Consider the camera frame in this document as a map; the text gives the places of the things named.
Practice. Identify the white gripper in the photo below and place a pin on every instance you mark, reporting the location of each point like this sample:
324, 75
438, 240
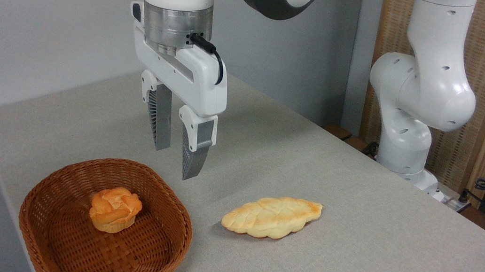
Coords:
194, 77

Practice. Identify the long braided bread loaf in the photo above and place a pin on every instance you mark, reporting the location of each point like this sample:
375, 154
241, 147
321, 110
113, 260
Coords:
271, 217

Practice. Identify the round orange bread roll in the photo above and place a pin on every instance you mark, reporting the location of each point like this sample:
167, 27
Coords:
114, 210

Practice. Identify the brown wicker basket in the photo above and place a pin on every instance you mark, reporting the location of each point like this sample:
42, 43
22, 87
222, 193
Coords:
66, 244

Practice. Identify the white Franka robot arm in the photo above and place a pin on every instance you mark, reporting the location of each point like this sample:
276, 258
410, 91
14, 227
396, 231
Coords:
420, 85

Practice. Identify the grey tablecloth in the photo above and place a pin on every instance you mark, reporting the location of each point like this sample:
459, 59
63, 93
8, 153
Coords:
350, 246

